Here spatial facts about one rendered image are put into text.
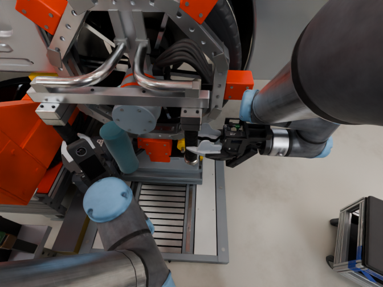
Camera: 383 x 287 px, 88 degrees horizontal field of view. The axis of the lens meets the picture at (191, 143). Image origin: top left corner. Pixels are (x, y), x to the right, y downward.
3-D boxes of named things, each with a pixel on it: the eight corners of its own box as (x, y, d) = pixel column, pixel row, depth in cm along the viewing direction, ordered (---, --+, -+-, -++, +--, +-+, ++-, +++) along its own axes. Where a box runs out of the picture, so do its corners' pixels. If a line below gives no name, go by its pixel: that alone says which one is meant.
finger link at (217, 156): (203, 143, 54) (235, 141, 54) (203, 147, 55) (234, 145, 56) (206, 158, 51) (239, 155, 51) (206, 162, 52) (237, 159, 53)
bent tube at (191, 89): (200, 53, 56) (202, 10, 48) (199, 98, 45) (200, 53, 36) (139, 51, 57) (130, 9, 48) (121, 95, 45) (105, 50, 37)
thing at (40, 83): (131, 51, 57) (121, 8, 48) (111, 95, 45) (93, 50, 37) (70, 49, 57) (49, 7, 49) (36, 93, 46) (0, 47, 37)
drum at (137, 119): (168, 94, 76) (164, 59, 65) (161, 137, 63) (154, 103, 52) (132, 92, 76) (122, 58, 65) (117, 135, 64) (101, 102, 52)
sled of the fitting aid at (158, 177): (203, 141, 150) (203, 132, 142) (202, 185, 129) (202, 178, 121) (137, 138, 152) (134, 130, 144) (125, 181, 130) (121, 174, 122)
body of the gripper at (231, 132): (222, 116, 52) (269, 118, 51) (219, 137, 59) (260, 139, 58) (224, 139, 47) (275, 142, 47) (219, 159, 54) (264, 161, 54)
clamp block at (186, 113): (202, 106, 54) (202, 90, 50) (201, 131, 49) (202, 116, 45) (183, 106, 54) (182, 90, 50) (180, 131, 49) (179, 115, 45)
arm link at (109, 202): (144, 220, 30) (155, 236, 39) (118, 165, 36) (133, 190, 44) (92, 251, 27) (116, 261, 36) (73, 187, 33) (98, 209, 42)
